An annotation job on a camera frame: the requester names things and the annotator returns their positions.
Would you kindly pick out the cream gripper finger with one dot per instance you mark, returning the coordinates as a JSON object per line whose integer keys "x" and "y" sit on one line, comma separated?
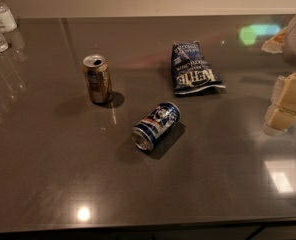
{"x": 276, "y": 121}
{"x": 284, "y": 93}

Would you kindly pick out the blue pepsi can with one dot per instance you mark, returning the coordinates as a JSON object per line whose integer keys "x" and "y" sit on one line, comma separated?
{"x": 149, "y": 131}

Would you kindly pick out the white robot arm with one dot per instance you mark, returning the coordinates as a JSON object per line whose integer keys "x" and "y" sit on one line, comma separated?
{"x": 284, "y": 42}

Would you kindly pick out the gold brown soda can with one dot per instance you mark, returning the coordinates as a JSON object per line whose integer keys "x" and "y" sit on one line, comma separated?
{"x": 97, "y": 78}

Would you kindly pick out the blue kettle chips bag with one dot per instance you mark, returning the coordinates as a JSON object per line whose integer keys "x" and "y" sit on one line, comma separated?
{"x": 191, "y": 73}

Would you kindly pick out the white hand sanitizer bottle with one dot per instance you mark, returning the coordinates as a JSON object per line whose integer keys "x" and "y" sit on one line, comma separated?
{"x": 7, "y": 20}

